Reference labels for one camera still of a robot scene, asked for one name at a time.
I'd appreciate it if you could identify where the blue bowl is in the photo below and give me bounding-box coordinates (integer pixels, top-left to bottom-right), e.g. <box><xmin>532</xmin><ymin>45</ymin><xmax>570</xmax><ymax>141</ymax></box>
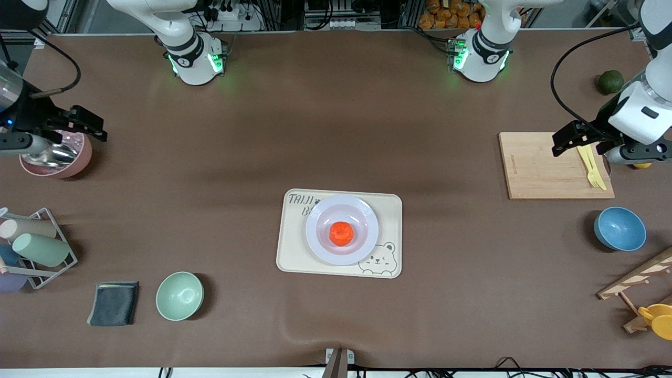
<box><xmin>593</xmin><ymin>206</ymin><xmax>647</xmax><ymax>252</ymax></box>

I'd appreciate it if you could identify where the pale lavender round plate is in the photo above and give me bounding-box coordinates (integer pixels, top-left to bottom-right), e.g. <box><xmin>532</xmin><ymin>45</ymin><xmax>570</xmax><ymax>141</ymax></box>
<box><xmin>305</xmin><ymin>195</ymin><xmax>380</xmax><ymax>266</ymax></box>

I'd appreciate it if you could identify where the wooden cutting board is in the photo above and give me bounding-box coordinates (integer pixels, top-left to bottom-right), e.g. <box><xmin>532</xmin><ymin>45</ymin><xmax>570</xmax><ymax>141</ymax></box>
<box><xmin>498</xmin><ymin>131</ymin><xmax>616</xmax><ymax>201</ymax></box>

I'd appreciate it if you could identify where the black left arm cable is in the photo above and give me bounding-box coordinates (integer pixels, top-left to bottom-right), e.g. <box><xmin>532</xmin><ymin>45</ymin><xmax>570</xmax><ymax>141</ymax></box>
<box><xmin>550</xmin><ymin>22</ymin><xmax>644</xmax><ymax>129</ymax></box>

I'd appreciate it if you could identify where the purple cup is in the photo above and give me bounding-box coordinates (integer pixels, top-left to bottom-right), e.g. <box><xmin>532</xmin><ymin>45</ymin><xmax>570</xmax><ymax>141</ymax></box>
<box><xmin>0</xmin><ymin>272</ymin><xmax>28</xmax><ymax>293</ymax></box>

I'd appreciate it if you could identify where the white power strip with plugs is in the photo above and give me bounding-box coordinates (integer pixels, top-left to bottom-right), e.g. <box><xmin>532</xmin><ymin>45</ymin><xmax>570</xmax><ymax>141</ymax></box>
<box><xmin>207</xmin><ymin>5</ymin><xmax>264</xmax><ymax>32</ymax></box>

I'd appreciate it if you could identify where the mint green bowl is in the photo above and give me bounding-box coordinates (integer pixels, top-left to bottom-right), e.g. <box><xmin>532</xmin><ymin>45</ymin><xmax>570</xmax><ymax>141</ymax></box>
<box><xmin>155</xmin><ymin>271</ymin><xmax>205</xmax><ymax>322</ymax></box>

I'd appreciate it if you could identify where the aluminium frame profile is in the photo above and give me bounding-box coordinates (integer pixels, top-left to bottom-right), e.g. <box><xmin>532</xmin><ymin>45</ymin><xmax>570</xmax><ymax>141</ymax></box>
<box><xmin>627</xmin><ymin>0</ymin><xmax>652</xmax><ymax>41</ymax></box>

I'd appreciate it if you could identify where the pile of orange-brown items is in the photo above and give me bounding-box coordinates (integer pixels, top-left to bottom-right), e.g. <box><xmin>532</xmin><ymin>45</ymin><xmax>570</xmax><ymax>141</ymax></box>
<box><xmin>418</xmin><ymin>0</ymin><xmax>486</xmax><ymax>30</ymax></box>

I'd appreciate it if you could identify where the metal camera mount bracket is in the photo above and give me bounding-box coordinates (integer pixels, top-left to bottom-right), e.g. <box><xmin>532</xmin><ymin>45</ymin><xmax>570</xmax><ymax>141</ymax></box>
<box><xmin>321</xmin><ymin>348</ymin><xmax>355</xmax><ymax>378</ymax></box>

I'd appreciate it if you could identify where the dark grey folded cloth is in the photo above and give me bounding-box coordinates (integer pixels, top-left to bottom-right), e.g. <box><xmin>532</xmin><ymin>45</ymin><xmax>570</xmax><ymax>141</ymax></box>
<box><xmin>87</xmin><ymin>281</ymin><xmax>140</xmax><ymax>327</ymax></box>

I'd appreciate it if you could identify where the mint green cup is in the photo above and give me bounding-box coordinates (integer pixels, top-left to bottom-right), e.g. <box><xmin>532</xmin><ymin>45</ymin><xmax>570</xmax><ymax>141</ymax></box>
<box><xmin>12</xmin><ymin>233</ymin><xmax>71</xmax><ymax>268</ymax></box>

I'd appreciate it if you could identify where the beige cup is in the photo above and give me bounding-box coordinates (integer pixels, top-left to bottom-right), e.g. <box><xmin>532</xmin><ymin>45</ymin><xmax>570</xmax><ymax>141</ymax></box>
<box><xmin>0</xmin><ymin>218</ymin><xmax>57</xmax><ymax>242</ymax></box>

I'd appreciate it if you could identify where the long white power strip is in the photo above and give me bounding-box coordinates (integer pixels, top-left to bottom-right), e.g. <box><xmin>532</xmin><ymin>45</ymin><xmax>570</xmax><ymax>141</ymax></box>
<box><xmin>327</xmin><ymin>17</ymin><xmax>383</xmax><ymax>30</ymax></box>

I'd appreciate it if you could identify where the shiny metal scoop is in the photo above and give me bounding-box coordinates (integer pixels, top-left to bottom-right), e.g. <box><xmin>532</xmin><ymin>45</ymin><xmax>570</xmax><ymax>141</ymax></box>
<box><xmin>29</xmin><ymin>143</ymin><xmax>78</xmax><ymax>169</ymax></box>

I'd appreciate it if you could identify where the pink bowl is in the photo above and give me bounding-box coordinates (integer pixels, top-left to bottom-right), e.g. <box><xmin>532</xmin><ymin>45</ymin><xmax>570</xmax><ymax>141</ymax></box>
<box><xmin>19</xmin><ymin>129</ymin><xmax>93</xmax><ymax>179</ymax></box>

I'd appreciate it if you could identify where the yellow mug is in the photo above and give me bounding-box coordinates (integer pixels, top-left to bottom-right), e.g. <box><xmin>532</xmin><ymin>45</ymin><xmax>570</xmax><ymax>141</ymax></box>
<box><xmin>638</xmin><ymin>303</ymin><xmax>672</xmax><ymax>341</ymax></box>

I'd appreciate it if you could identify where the dark green round fruit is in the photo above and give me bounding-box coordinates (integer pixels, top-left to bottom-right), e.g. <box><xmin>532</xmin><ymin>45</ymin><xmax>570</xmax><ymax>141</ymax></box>
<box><xmin>598</xmin><ymin>70</ymin><xmax>625</xmax><ymax>96</ymax></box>

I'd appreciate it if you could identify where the grey wire cup rack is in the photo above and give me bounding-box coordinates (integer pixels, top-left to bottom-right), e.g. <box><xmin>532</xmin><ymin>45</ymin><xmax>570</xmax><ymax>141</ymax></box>
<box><xmin>0</xmin><ymin>207</ymin><xmax>79</xmax><ymax>290</ymax></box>

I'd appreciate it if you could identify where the cream tray with bear print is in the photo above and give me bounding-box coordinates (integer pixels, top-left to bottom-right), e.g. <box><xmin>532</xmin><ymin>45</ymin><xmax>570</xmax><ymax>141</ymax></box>
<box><xmin>276</xmin><ymin>188</ymin><xmax>403</xmax><ymax>279</ymax></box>

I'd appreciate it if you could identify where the wooden peg rack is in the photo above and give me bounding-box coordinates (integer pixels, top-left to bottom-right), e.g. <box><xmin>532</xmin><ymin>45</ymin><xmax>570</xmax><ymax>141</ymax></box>
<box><xmin>597</xmin><ymin>247</ymin><xmax>672</xmax><ymax>334</ymax></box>

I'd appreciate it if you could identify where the orange fruit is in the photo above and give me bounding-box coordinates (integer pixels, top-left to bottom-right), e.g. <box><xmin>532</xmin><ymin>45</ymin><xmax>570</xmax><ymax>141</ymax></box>
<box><xmin>329</xmin><ymin>221</ymin><xmax>354</xmax><ymax>246</ymax></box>

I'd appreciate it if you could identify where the yellow plastic fork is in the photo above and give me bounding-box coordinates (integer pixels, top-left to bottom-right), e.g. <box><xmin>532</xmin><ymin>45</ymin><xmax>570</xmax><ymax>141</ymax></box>
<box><xmin>577</xmin><ymin>147</ymin><xmax>599</xmax><ymax>188</ymax></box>

